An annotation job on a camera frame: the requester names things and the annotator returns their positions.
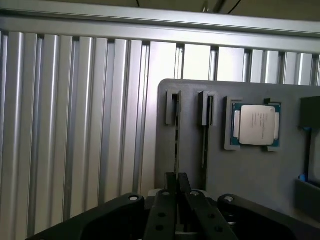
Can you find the dark RAM stick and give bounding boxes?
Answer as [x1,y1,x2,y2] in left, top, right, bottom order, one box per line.
[202,96,214,171]

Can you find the grey parts rack plate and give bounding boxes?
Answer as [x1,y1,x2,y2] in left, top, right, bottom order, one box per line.
[154,78,320,221]

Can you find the CPU with silver lid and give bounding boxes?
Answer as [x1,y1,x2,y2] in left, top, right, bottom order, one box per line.
[230,101,282,148]

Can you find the black rack bracket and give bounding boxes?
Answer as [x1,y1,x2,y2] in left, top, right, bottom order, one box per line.
[299,95,320,128]

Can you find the thin black cable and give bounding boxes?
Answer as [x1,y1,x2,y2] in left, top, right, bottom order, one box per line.
[225,0,243,15]

